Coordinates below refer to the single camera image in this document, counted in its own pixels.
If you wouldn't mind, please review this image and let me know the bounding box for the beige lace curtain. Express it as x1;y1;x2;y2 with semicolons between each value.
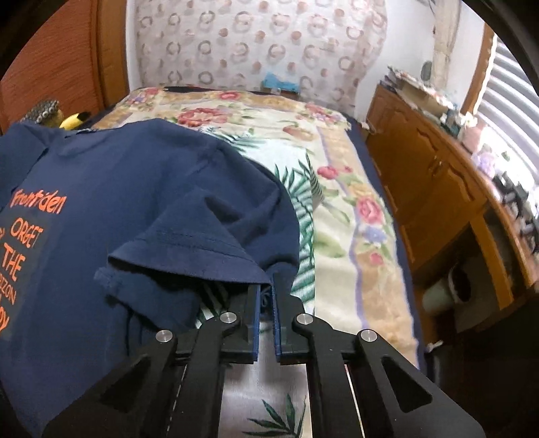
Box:
434;0;464;85

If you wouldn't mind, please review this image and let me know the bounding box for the circle patterned curtain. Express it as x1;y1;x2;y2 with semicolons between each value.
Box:
130;0;388;116

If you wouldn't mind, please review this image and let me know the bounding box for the dark dotted pillow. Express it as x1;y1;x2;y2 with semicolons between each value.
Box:
25;99;62;125

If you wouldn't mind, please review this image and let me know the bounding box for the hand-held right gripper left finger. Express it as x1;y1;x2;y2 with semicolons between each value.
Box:
41;283;259;438

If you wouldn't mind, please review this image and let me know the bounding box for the wooden headboard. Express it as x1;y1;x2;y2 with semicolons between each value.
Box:
0;0;129;135

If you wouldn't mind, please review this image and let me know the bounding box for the pale green pot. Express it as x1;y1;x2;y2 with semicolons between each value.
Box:
421;280;453;314

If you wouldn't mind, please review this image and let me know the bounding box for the wooden window frame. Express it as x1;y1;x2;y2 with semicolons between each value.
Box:
461;25;498;114

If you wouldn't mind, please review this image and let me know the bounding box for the navy t-shirt with orange print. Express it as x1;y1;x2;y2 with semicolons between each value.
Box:
0;118;300;426

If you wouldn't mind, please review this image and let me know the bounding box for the wooden cabinet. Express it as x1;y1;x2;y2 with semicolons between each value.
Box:
364;82;539;338

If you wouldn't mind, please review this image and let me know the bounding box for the pink container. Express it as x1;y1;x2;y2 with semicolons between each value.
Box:
463;122;485;146

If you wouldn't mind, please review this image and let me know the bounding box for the purple pouch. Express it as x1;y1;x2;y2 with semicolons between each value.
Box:
474;145;508;173

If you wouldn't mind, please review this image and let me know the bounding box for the white window blind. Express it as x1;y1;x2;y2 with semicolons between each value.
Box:
478;36;539;186

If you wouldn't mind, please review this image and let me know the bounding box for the floral blanket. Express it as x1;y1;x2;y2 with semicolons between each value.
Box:
93;86;422;367

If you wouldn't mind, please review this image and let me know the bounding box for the palm leaf bed sheet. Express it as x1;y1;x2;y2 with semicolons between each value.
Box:
194;126;333;438

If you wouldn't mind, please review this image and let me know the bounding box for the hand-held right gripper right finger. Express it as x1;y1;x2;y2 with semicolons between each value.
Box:
272;275;485;438

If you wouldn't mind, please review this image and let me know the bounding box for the yellow plush toy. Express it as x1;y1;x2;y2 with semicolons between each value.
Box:
59;112;91;130

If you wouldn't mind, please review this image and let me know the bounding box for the blue tissue pack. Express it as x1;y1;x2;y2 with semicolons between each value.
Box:
261;71;300;94

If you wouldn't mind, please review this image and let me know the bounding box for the cardboard box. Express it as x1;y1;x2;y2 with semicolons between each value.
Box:
391;67;447;114

